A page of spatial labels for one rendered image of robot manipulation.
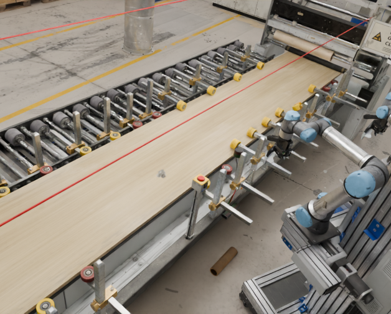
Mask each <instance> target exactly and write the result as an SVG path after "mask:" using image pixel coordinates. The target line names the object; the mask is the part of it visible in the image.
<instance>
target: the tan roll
mask: <svg viewBox="0 0 391 314"><path fill-rule="evenodd" d="M268 33H269V34H272V35H274V36H273V38H274V39H275V40H278V41H280V42H282V43H285V44H288V45H290V46H292V47H295V48H297V49H300V50H303V51H305V52H310V51H312V50H313V49H315V48H317V47H319V45H316V44H313V43H311V42H308V41H306V40H303V39H300V38H299V37H295V36H292V35H291V34H287V33H285V32H283V31H279V30H276V31H275V32H272V31H268ZM310 54H313V55H315V56H318V57H320V58H322V59H325V60H328V61H331V60H332V59H336V60H338V61H341V62H343V63H345V64H348V65H351V64H352V62H349V61H347V60H344V59H342V58H339V57H336V56H335V55H334V51H332V50H329V49H327V48H324V47H319V48H317V49H315V50H314V51H312V52H310Z"/></svg>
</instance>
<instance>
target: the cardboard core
mask: <svg viewBox="0 0 391 314"><path fill-rule="evenodd" d="M237 253H238V252H237V250H236V248H234V247H231V248H229V250H228V251H226V253H224V255H223V256H221V258H220V259H219V260H218V261H217V262H216V263H215V264H214V265H213V266H212V267H211V268H210V272H211V274H212V275H214V276H218V274H219V273H221V271H222V270H223V269H224V268H225V267H226V266H227V264H228V263H229V262H230V261H231V260H232V259H233V258H234V257H235V256H236V255H237Z"/></svg>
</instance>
